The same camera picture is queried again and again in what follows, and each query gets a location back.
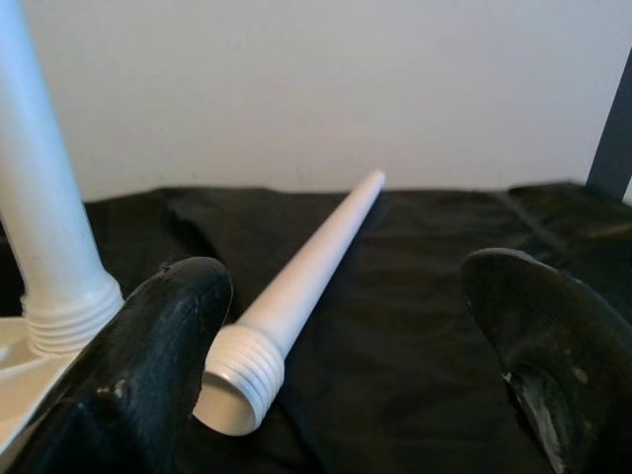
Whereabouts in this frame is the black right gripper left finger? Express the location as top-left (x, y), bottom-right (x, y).
top-left (9, 256), bottom-right (234, 474)

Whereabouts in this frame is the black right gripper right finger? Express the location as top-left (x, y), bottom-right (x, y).
top-left (458, 247), bottom-right (632, 474)

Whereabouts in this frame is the white plastic children table top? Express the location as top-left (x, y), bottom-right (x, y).
top-left (0, 315), bottom-right (100, 448)

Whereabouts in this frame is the white plastic table leg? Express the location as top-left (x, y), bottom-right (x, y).
top-left (193, 169), bottom-right (387, 438)
top-left (0, 0), bottom-right (125, 356)

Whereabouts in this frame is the black plastic sheet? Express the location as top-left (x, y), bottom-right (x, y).
top-left (0, 180), bottom-right (632, 474)

